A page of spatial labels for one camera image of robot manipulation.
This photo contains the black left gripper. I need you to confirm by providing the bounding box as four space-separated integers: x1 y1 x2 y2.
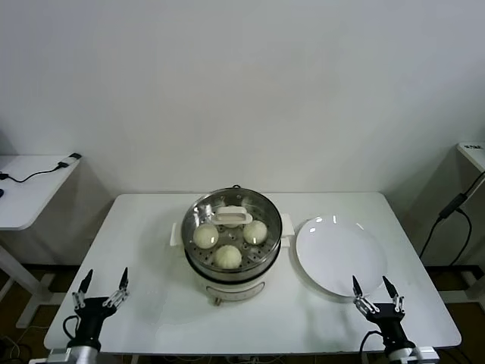
72 266 130 349

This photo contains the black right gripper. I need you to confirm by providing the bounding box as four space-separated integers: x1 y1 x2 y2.
352 275 409 353

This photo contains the glass lid with cream handle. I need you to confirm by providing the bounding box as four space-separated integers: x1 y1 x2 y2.
181 188 283 271

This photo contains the perforated steel steamer basket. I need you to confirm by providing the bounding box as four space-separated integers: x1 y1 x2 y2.
170 187 296 281

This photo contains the steel steamer pot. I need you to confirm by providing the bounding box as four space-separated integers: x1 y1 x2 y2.
170 221 296 306

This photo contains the white round plate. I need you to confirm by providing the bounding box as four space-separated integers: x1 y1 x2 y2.
295 215 388 299

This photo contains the white side desk with laptop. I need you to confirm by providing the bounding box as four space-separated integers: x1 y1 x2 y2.
0 152 83 329

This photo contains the black power adapter brick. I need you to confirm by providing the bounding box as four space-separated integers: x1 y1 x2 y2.
438 192 468 220

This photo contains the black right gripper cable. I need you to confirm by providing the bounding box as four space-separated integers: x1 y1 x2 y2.
358 329 386 364

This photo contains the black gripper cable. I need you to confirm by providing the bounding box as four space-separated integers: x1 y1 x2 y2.
61 314 83 346
358 329 386 364

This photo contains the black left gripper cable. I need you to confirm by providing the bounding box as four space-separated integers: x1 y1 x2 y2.
61 314 83 346

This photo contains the black adapter mains cable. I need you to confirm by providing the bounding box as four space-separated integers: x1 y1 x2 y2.
418 206 474 267

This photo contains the black usb cable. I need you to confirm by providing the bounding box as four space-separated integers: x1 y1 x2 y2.
0 162 68 184

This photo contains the thin black adapter output cable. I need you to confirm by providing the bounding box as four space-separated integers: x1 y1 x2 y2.
465 172 485 196

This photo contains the black power cable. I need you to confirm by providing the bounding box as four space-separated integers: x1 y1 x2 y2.
456 142 485 304

